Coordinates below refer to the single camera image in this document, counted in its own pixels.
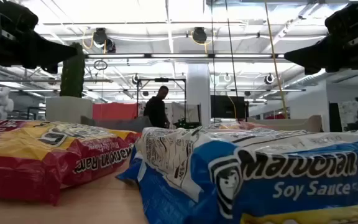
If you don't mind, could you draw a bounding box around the black upright panel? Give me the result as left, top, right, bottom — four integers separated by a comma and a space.
328, 102, 343, 133

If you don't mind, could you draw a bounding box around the thin black cable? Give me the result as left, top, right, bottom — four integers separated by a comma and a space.
210, 0, 216, 124

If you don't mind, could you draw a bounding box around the green cactus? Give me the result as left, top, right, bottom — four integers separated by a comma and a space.
59, 42, 86, 98

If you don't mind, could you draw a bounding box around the black hanging cable loop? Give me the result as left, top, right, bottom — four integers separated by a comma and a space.
93, 59, 109, 71

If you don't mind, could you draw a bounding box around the black frame rig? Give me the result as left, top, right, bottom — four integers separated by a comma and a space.
135, 77, 188, 128

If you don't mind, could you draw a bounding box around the dark grey bin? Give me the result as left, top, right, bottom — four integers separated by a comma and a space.
80, 115, 152, 133

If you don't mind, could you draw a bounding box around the white patterned cloth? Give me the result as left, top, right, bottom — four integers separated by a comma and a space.
337, 100, 358, 125

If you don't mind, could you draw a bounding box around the blue Maruchan ramen packet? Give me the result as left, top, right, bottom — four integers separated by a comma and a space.
116, 126, 358, 224

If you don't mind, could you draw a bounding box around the black cable with coil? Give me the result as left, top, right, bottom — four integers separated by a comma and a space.
224, 0, 240, 98

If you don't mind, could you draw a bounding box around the white robot figure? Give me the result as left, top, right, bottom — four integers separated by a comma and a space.
0, 86, 14, 121

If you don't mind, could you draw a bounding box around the red Maruchan ramen packet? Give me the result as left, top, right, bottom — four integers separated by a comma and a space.
0, 119, 142, 206
202, 120, 281, 131

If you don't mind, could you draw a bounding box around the long ceiling light bar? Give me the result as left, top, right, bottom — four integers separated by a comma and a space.
85, 53, 285, 59

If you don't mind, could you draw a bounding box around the colourful floral cloth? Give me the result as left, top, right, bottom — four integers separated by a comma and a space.
137, 101, 146, 119

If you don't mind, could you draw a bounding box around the black monitor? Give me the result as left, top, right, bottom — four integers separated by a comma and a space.
210, 95, 250, 119

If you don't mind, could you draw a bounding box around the white building column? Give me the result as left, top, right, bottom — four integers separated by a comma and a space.
186, 63, 211, 127

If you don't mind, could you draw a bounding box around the light grey bin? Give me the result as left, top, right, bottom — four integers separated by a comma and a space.
247, 114, 323, 133

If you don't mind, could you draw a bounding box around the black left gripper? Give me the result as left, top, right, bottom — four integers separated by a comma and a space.
0, 0, 78, 75

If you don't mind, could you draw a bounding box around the white hexagonal planter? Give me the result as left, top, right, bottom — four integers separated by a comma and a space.
45, 95, 93, 124

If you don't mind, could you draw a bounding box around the yellow cable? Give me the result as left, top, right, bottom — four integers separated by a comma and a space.
263, 0, 289, 119

